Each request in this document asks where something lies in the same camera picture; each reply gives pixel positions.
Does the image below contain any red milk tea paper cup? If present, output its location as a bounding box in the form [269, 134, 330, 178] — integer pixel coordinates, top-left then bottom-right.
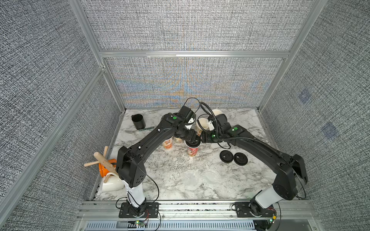
[187, 146, 199, 157]

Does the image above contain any black plastic cup lid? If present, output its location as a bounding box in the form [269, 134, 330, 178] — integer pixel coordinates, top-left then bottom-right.
[233, 153, 248, 166]
[219, 150, 234, 163]
[185, 135, 201, 148]

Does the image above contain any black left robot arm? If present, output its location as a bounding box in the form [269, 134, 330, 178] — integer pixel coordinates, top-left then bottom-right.
[116, 110, 200, 216]

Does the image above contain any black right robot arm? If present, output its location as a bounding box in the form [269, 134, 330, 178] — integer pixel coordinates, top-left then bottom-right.
[200, 125, 308, 216]

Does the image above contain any middle yellow paper cup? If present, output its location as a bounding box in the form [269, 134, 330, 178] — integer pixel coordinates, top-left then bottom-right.
[196, 118, 209, 136]

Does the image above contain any black cylindrical cup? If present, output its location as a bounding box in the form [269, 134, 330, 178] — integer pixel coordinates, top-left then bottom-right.
[131, 114, 146, 130]

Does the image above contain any white mug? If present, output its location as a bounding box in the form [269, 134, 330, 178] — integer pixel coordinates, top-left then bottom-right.
[102, 172, 125, 192]

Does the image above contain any wooden mug tree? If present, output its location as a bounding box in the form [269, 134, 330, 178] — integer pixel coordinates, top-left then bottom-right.
[83, 146, 117, 174]

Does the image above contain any orange mug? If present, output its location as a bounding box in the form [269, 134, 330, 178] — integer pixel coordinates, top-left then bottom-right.
[98, 159, 117, 178]

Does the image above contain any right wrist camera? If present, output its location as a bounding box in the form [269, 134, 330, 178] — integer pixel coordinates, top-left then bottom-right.
[208, 114, 231, 132]

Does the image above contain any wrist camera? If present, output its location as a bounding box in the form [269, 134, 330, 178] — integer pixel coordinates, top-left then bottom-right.
[208, 114, 231, 132]
[176, 106, 196, 128]

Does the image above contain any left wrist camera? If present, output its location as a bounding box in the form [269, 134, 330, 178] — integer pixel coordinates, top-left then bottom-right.
[176, 106, 196, 128]

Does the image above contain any fork with teal handle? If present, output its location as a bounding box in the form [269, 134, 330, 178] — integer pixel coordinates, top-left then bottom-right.
[125, 127, 155, 134]

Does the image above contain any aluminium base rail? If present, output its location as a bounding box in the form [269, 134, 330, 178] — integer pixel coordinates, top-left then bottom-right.
[73, 199, 324, 231]

